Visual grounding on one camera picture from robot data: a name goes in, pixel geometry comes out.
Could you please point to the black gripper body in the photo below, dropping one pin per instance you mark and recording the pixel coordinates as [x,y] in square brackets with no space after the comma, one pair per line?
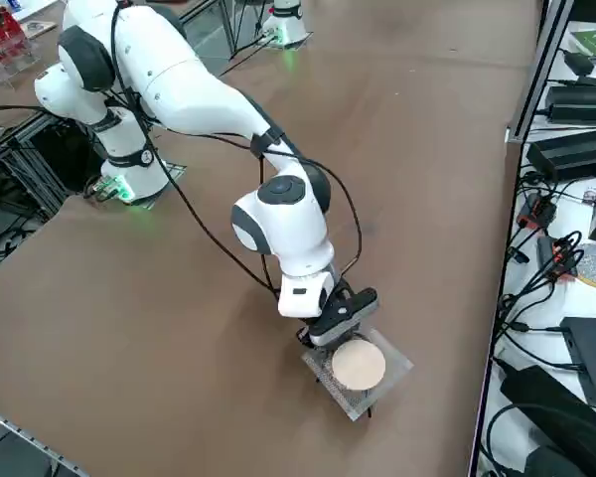
[342,313]

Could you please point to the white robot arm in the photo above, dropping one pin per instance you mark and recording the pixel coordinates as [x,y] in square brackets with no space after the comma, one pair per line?
[288,25]
[189,99]

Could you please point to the black adapter with red clip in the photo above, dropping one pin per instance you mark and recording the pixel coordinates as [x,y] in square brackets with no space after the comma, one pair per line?
[549,253]

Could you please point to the red and black plug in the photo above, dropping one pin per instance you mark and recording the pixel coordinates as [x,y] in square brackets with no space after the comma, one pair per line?
[539,211]

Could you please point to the flat black box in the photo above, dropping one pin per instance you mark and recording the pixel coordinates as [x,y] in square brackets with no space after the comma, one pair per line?
[593,358]

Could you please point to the large black power brick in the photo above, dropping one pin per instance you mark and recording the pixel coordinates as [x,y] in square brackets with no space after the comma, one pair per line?
[571,154]

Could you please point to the long black power brick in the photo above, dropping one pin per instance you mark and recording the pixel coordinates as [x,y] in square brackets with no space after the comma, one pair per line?
[581,104]

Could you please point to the small black power adapter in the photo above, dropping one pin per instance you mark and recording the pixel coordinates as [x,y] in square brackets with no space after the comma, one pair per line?
[578,62]

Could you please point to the green book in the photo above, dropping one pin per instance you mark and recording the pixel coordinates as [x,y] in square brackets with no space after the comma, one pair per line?
[593,42]

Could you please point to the clear acrylic rack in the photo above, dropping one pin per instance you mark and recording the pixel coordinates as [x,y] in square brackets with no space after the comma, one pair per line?
[5,49]

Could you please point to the steel arm base plate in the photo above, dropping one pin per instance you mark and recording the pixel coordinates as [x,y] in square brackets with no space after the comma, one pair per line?
[177,171]

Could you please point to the silver aluminium rail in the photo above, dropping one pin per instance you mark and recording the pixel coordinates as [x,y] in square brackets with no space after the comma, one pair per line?
[20,432]

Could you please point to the silver aluminium frame post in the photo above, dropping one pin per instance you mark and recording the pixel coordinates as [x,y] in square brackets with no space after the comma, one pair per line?
[536,79]

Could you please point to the black metal frame rack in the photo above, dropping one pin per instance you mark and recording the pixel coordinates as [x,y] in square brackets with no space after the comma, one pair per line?
[35,164]

